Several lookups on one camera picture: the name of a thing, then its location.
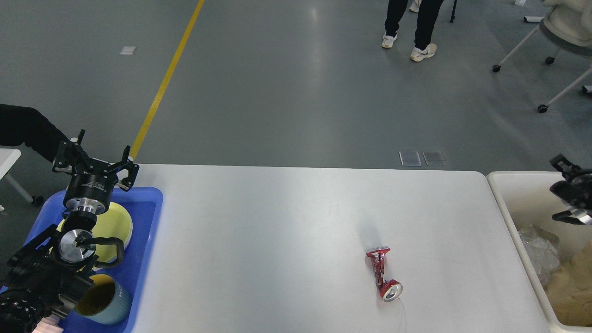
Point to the person in black clothes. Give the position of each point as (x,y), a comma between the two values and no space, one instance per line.
(27,126)

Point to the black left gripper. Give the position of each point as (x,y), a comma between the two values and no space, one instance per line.
(91,189)

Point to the grey-blue mug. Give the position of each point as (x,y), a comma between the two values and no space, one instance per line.
(107,302)

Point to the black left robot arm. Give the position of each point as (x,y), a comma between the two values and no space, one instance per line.
(50,274)

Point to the left floor outlet plate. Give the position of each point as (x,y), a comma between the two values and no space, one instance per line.
(410,158)

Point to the pink mug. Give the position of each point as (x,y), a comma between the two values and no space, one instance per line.
(45,326)

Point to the white plastic bin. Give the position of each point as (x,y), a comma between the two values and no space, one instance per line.
(524,199)

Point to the yellow plastic plate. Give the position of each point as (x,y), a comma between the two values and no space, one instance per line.
(71,253)

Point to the black stand leg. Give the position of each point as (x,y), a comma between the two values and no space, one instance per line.
(453,11)

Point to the floor outlet plate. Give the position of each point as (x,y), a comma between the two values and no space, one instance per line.
(410,158)
(434,158)

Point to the crushed red soda can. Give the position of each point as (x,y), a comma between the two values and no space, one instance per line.
(388,289)

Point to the blue plastic tray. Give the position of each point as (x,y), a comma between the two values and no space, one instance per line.
(144,206)

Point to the white rolling chair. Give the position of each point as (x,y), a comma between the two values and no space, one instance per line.
(567,25)

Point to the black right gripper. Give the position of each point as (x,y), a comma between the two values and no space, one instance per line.
(575,189)

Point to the brown paper bag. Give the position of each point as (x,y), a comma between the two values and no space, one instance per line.
(570,292)

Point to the white side table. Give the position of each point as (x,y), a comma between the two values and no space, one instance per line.
(8,157)

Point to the small foil piece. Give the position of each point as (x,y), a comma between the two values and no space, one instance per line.
(542,248)

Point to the right floor outlet plate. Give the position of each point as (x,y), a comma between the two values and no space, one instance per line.
(434,158)

